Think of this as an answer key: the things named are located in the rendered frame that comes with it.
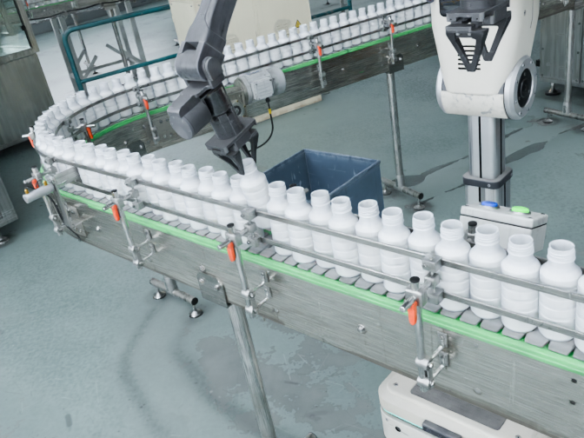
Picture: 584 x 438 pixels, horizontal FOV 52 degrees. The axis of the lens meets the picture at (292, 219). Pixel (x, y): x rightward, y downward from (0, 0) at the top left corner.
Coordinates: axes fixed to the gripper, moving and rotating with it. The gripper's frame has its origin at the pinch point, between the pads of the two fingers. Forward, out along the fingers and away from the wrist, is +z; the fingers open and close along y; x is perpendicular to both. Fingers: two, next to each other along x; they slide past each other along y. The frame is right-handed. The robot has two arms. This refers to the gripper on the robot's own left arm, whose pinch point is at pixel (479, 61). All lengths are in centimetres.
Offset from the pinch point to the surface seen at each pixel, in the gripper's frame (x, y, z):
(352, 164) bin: 66, 43, 48
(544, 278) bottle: -18.6, -17.7, 27.9
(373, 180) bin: 56, 40, 50
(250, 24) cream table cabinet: 344, 271, 56
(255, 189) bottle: 43, -19, 24
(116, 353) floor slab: 180, -6, 140
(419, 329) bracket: -1.1, -26.5, 38.7
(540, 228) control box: -10.5, 1.4, 31.2
